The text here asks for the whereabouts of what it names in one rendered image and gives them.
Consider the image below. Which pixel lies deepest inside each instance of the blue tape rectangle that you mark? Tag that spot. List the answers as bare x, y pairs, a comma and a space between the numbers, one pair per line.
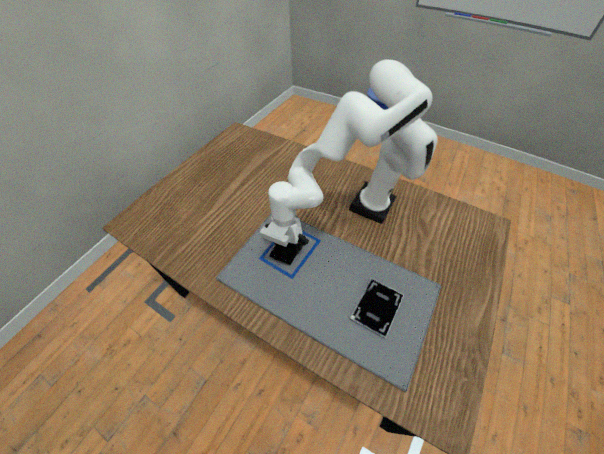
299, 266

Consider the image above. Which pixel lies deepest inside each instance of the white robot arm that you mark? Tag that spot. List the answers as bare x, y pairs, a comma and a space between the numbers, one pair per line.
358, 116

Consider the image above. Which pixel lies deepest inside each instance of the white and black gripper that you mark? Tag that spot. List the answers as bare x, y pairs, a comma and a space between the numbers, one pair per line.
295, 234

